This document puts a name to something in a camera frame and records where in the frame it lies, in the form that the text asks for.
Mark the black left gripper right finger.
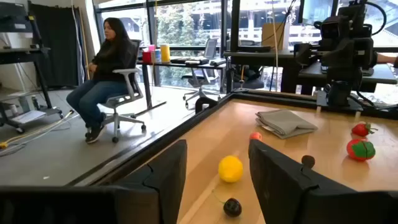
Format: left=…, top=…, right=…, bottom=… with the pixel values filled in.
left=248, top=139, right=357, bottom=224

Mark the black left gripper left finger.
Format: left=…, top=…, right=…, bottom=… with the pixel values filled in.
left=111, top=139, right=188, bottom=224

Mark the dark brown round fruit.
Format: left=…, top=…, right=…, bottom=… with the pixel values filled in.
left=301, top=154, right=316, bottom=170

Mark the dark cherry with green stem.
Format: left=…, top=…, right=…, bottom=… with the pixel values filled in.
left=212, top=189, right=243, bottom=218

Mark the yellow toy lemon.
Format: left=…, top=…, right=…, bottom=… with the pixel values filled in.
left=218, top=155, right=244, bottom=184

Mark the red toy strawberry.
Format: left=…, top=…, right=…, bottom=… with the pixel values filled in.
left=351, top=121, right=379, bottom=138

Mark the red tomato with green top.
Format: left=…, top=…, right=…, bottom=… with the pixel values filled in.
left=346, top=138, right=376, bottom=162

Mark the person's forearm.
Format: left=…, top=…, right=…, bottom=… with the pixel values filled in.
left=376, top=53, right=398, bottom=65

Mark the folded grey cloth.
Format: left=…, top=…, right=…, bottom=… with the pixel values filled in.
left=255, top=109, right=318, bottom=140

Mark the cardboard box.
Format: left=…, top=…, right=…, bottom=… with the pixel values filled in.
left=261, top=22, right=290, bottom=51

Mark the black desk with pole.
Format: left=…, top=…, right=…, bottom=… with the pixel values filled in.
left=223, top=46, right=299, bottom=94

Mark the office chair base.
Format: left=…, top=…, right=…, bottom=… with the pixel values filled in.
left=101, top=39, right=147, bottom=144

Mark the black office chair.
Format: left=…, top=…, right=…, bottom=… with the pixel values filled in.
left=181, top=67, right=222, bottom=110

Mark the black metal pole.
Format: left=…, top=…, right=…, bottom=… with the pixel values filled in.
left=229, top=0, right=241, bottom=52

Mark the black office desk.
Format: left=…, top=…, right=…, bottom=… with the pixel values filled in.
left=136, top=58, right=227, bottom=110

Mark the black keyboard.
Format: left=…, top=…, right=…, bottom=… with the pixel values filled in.
left=170, top=56, right=210, bottom=65

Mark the yellow cylinder container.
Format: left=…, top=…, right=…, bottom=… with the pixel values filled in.
left=160, top=43, right=171, bottom=63

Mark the person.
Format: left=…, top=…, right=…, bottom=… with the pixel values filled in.
left=66, top=17, right=141, bottom=144

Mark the black curtain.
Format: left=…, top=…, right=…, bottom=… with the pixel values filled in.
left=29, top=1, right=84, bottom=88

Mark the black equipment cart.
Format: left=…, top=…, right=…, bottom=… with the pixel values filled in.
left=0, top=0, right=65, bottom=134

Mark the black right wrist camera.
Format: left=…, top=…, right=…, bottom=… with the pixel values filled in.
left=320, top=17, right=341, bottom=41

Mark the white hanging cable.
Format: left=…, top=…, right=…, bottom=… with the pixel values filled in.
left=271, top=0, right=280, bottom=93

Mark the black frame bracket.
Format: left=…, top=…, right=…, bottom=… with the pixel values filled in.
left=195, top=96, right=219, bottom=114

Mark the yellow floor cable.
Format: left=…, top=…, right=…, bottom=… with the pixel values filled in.
left=0, top=109, right=75, bottom=149

